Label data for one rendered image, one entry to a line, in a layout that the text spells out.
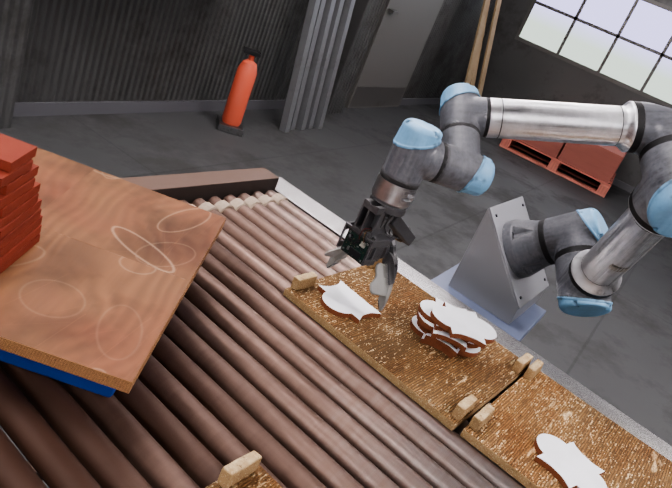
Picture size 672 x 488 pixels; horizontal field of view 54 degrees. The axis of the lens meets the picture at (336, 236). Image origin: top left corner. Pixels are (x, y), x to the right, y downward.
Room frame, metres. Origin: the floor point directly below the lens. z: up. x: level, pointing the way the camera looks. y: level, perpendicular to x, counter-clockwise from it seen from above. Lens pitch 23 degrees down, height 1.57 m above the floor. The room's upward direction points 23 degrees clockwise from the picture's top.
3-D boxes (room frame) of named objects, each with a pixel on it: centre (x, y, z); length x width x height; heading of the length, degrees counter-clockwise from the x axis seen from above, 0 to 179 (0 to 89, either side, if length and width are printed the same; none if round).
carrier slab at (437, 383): (1.18, -0.21, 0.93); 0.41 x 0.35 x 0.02; 60
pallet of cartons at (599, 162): (8.28, -2.16, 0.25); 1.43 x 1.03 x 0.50; 66
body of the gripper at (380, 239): (1.15, -0.06, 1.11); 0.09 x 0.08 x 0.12; 146
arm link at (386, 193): (1.15, -0.07, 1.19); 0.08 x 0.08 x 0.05
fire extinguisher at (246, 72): (4.68, 1.04, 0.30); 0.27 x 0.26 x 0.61; 66
